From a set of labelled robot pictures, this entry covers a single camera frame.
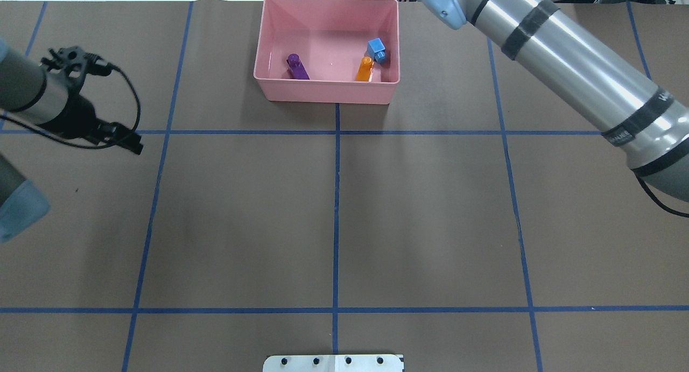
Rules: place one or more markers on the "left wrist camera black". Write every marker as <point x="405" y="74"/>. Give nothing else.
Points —
<point x="73" y="64"/>

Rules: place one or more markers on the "pink plastic box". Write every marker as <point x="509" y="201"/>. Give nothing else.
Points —
<point x="330" y="36"/>

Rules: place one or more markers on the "purple block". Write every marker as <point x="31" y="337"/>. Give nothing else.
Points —
<point x="296" y="68"/>

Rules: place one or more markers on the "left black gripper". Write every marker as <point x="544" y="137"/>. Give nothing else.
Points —
<point x="81" y="115"/>

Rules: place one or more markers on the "small blue block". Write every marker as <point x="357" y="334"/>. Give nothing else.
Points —
<point x="376" y="50"/>

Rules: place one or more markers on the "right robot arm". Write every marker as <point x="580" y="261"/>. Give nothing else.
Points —
<point x="630" y="111"/>

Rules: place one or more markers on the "white pedestal column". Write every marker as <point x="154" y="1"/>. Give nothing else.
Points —
<point x="346" y="362"/>

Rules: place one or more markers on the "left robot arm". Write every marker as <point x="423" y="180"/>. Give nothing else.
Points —
<point x="45" y="99"/>

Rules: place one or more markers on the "orange block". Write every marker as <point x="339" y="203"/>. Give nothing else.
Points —
<point x="365" y="70"/>

